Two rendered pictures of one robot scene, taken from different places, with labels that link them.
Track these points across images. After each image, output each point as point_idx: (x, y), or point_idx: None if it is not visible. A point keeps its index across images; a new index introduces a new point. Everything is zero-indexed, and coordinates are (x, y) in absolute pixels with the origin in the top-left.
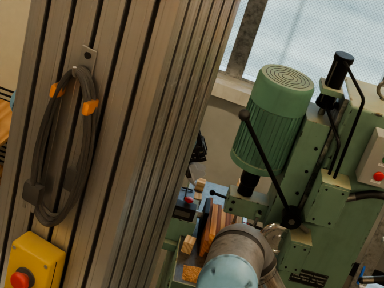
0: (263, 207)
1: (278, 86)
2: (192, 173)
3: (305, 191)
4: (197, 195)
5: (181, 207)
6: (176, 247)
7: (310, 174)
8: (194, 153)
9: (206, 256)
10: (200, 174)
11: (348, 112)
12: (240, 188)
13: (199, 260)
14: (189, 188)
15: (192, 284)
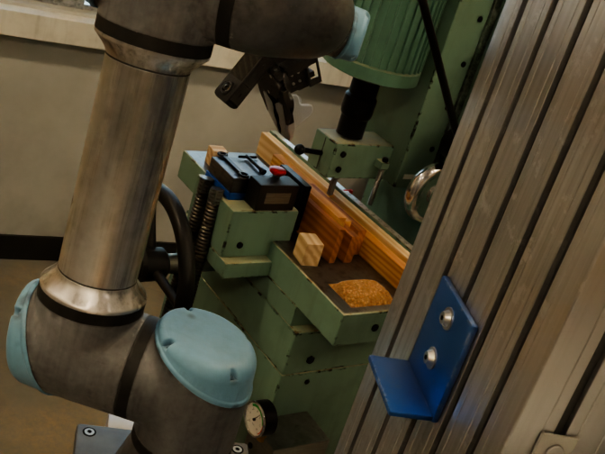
0: (386, 149)
1: None
2: (293, 113)
3: (459, 100)
4: None
5: (276, 186)
6: (275, 263)
7: (467, 67)
8: (298, 72)
9: (338, 261)
10: (305, 112)
11: None
12: (349, 127)
13: (337, 269)
14: (251, 156)
15: (372, 310)
